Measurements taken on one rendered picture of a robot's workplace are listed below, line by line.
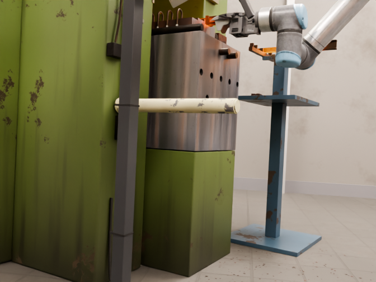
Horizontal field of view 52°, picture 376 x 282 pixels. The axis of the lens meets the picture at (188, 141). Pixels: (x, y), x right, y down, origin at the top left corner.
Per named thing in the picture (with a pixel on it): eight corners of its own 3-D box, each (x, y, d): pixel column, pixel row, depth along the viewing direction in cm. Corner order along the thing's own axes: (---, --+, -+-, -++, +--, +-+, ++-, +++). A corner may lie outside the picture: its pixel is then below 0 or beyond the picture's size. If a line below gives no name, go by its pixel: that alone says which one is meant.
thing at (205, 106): (240, 116, 115) (241, 97, 115) (233, 114, 111) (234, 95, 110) (124, 113, 137) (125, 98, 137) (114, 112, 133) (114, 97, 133)
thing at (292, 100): (319, 106, 211) (319, 102, 211) (295, 99, 178) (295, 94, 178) (267, 106, 228) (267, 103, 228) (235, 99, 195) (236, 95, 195)
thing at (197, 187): (230, 253, 177) (235, 150, 177) (188, 277, 145) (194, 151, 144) (132, 232, 206) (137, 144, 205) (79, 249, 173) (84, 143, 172)
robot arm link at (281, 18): (302, 27, 136) (304, -2, 135) (267, 30, 142) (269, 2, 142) (308, 34, 144) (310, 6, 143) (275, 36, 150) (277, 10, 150)
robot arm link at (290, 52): (306, 68, 146) (308, 35, 146) (295, 62, 136) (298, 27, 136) (282, 69, 151) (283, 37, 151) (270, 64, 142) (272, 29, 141)
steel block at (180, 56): (235, 150, 177) (240, 51, 176) (194, 151, 144) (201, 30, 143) (137, 143, 205) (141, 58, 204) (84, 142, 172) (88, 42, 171)
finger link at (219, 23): (206, 31, 156) (228, 29, 151) (207, 15, 155) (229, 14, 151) (209, 33, 158) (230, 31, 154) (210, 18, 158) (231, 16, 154)
